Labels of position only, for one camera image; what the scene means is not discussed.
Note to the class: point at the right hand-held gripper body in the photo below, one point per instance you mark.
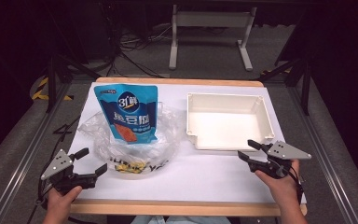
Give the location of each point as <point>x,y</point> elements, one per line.
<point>284,151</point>

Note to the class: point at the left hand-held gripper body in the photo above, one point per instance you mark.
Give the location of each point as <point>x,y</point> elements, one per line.
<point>59,163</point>

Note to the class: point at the white plastic box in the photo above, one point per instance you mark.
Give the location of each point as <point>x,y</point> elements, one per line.
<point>227,127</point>

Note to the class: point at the blue snack bag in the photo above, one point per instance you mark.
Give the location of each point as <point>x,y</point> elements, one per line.
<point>130,109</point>

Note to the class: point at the clear plastic bag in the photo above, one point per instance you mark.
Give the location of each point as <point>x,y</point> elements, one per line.
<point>164,137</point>

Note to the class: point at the person's right hand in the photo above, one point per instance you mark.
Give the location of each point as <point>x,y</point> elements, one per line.
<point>284,188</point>

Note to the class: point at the person's left hand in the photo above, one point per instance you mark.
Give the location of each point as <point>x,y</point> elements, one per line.
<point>59,202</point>

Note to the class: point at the white table cover sheet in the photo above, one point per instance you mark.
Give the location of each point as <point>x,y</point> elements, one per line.
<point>199,180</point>

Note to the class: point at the black metal stand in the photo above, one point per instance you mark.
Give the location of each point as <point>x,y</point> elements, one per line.
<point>52,81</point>
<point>305,84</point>

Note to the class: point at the yellow black floor tape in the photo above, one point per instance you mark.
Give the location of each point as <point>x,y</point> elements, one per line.
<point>42,93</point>

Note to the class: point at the aluminium floor rail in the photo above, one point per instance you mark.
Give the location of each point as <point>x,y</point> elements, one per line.
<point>323,155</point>
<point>28,155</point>

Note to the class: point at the white metal table frame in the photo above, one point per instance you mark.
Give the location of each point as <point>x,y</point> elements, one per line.
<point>211,19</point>

